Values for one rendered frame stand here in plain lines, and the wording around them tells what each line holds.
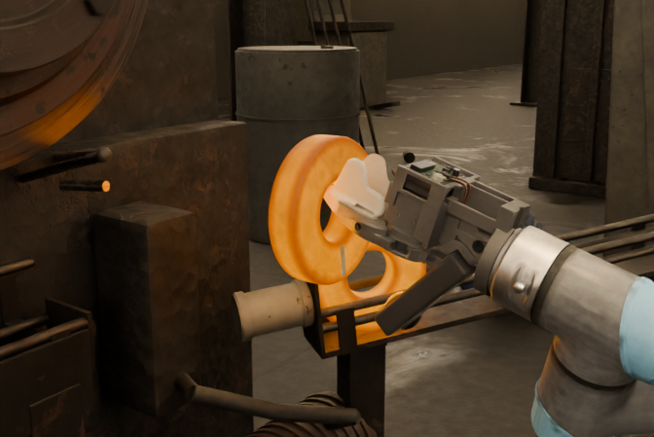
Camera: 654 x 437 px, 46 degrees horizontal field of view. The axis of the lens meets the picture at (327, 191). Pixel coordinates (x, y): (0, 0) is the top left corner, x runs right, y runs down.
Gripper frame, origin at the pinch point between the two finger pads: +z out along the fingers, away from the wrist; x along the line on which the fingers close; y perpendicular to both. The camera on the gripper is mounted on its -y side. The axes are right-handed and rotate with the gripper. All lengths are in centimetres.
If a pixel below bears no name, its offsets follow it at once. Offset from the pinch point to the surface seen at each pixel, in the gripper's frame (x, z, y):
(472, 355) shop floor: -143, 21, -91
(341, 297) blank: -11.7, 1.2, -17.1
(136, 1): 8.1, 23.2, 12.8
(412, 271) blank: -19.5, -3.5, -13.0
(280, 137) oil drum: -197, 150, -75
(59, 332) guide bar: 19.4, 14.1, -18.5
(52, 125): 18.9, 20.0, 1.4
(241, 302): -1.4, 8.2, -18.4
